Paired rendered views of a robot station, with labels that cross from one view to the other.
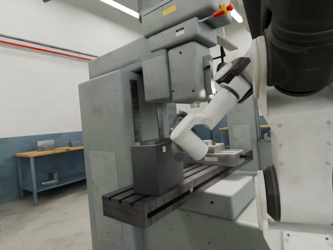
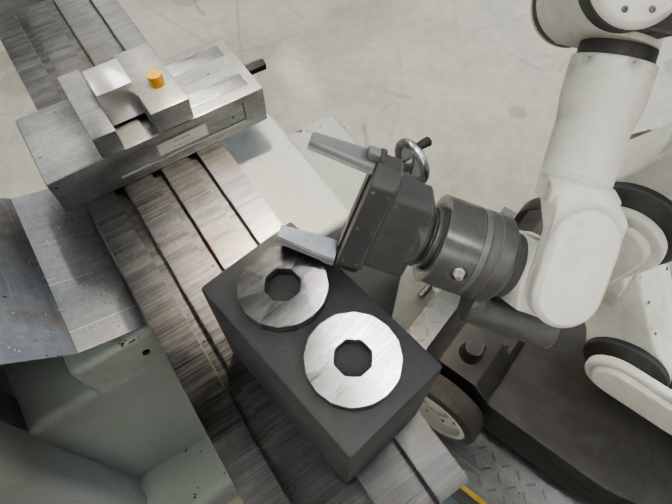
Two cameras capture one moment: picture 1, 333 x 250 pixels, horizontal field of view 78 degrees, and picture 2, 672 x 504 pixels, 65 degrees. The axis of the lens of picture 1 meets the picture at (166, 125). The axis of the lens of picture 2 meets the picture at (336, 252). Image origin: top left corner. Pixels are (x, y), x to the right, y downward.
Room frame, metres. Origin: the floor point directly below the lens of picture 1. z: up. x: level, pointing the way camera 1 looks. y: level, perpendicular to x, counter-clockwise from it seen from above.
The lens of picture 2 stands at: (0.81, 0.22, 1.59)
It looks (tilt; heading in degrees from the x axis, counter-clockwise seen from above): 60 degrees down; 288
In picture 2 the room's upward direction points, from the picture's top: straight up
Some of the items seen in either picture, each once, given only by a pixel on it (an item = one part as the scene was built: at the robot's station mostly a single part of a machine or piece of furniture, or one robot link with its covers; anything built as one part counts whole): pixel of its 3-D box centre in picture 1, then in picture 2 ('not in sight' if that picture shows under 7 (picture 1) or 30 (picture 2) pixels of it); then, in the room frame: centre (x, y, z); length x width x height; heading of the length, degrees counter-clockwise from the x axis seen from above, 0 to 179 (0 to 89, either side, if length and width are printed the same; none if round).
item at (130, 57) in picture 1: (131, 63); not in sight; (1.53, 0.22, 1.66); 0.80 x 0.23 x 0.20; 52
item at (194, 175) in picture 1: (202, 171); (164, 187); (1.24, -0.19, 0.90); 1.24 x 0.23 x 0.08; 142
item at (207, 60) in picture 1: (209, 75); not in sight; (1.15, -0.26, 1.44); 0.04 x 0.04 x 0.21; 52
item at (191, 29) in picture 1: (183, 41); not in sight; (1.24, -0.14, 1.68); 0.34 x 0.24 x 0.10; 52
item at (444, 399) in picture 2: not in sight; (436, 403); (0.69, -0.10, 0.50); 0.20 x 0.05 x 0.20; 159
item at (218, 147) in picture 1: (215, 148); (152, 86); (1.27, -0.28, 1.03); 0.15 x 0.06 x 0.04; 141
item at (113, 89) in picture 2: (206, 145); (114, 92); (1.30, -0.24, 1.04); 0.06 x 0.05 x 0.06; 141
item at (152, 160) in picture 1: (159, 162); (319, 354); (0.88, 0.04, 1.04); 0.22 x 0.12 x 0.20; 150
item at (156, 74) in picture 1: (166, 81); not in sight; (1.34, -0.02, 1.47); 0.24 x 0.19 x 0.26; 142
